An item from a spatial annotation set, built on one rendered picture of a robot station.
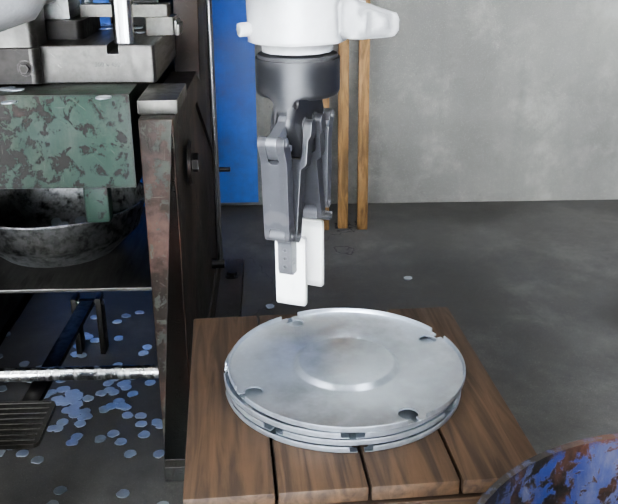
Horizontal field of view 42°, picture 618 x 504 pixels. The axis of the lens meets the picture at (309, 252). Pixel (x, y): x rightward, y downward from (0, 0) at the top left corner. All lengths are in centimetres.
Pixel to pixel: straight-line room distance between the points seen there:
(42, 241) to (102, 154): 23
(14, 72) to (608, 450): 100
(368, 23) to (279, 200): 17
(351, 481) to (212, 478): 14
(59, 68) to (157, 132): 24
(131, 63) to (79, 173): 19
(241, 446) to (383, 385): 18
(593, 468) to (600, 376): 108
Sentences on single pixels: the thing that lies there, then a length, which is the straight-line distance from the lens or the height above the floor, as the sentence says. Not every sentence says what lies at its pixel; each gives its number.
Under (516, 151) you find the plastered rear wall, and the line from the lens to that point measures 281.
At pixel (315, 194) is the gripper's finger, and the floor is 64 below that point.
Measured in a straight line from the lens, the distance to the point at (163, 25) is 143.
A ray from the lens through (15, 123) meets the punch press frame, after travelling 129.
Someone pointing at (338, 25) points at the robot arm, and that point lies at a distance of 69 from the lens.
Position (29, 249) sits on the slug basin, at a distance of 145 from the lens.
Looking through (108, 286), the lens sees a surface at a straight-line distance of 140.
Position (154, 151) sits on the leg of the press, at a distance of 120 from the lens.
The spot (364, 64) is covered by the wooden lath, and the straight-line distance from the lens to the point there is 244.
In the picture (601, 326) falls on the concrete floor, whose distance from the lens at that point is 202.
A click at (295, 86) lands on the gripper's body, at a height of 75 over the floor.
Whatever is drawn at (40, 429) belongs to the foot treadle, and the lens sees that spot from 132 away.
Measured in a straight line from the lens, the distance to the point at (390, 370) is 97.
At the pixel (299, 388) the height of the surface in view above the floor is 38.
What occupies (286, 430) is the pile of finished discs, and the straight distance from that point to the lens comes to 90.
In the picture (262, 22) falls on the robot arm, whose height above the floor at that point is 80.
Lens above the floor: 87
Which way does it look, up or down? 22 degrees down
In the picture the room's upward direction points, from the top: straight up
